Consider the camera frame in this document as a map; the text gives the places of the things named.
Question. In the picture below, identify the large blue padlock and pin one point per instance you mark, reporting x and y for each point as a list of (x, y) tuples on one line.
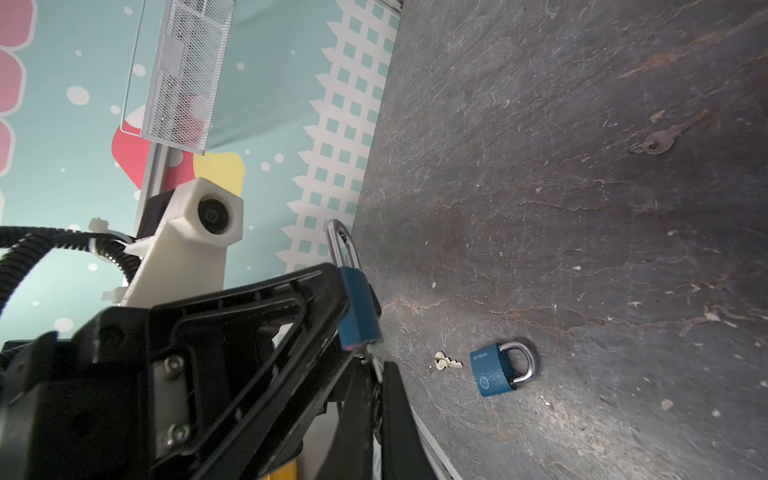
[(493, 371)]

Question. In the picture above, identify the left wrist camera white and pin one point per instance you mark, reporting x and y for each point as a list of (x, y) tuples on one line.
[(186, 255)]

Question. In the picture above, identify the white wire mesh basket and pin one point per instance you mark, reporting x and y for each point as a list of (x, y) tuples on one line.
[(184, 78)]

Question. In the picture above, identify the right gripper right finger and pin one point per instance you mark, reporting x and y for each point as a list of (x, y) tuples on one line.
[(403, 455)]

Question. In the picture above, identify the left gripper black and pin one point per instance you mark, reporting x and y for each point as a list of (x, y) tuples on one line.
[(81, 408)]

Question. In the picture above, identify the small blue padlock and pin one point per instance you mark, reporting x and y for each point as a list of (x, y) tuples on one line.
[(359, 327)]

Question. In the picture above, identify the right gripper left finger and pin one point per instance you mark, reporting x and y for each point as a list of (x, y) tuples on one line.
[(351, 453)]

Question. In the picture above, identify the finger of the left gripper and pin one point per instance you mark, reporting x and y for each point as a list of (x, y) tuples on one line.
[(260, 362)]

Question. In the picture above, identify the silver key near large padlock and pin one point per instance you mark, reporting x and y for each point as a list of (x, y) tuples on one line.
[(442, 362)]

